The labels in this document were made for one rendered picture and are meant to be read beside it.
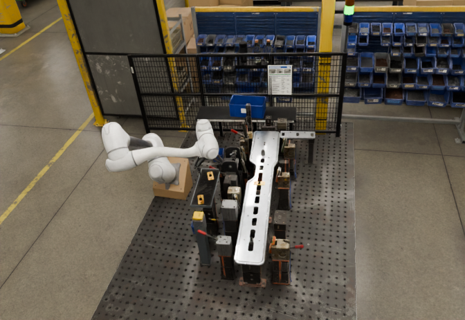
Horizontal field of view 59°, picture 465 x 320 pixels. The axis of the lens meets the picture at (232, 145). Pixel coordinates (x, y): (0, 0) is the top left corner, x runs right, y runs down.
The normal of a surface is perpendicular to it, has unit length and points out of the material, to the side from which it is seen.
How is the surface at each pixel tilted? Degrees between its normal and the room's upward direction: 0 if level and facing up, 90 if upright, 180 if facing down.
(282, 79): 90
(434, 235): 0
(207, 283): 0
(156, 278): 0
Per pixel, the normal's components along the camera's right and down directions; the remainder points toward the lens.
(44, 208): -0.07, -0.80
